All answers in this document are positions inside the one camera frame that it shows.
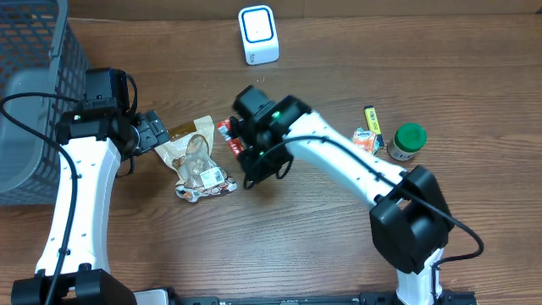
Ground brown transparent snack bag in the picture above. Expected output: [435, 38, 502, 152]
[155, 115, 216, 189]

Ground red snack bar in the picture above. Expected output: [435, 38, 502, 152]
[217, 119, 245, 157]

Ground white patterned wrapper packet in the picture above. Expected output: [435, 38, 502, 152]
[175, 166, 237, 203]

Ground orange snack packet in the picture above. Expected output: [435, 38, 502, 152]
[351, 128, 380, 155]

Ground yellow highlighter black cap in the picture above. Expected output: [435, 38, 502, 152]
[364, 105, 384, 148]

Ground green lid jar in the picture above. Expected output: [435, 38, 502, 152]
[387, 122, 427, 161]

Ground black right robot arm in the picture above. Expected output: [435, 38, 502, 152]
[230, 86, 454, 304]

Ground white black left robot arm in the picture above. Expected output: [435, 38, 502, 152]
[2, 68, 175, 304]

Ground white barcode scanner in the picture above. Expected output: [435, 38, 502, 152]
[238, 4, 279, 66]

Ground grey plastic mesh basket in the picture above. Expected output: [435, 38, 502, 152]
[1, 0, 90, 206]

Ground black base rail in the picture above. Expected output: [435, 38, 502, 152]
[133, 287, 478, 305]

